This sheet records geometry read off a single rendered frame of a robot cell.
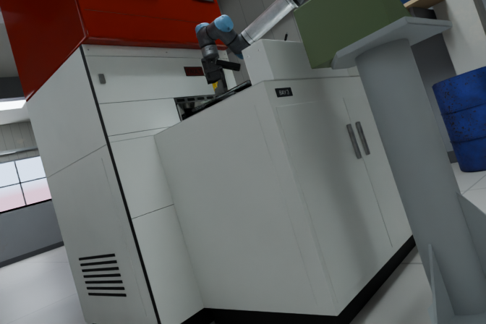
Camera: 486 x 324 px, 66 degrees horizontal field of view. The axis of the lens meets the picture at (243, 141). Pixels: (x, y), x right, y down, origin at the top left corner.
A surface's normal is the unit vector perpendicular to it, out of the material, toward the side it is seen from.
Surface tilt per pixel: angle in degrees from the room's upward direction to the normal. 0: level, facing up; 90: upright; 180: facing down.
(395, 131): 90
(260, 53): 90
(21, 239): 90
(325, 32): 90
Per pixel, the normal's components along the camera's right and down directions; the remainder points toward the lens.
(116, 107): 0.70, -0.26
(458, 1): -0.73, 0.18
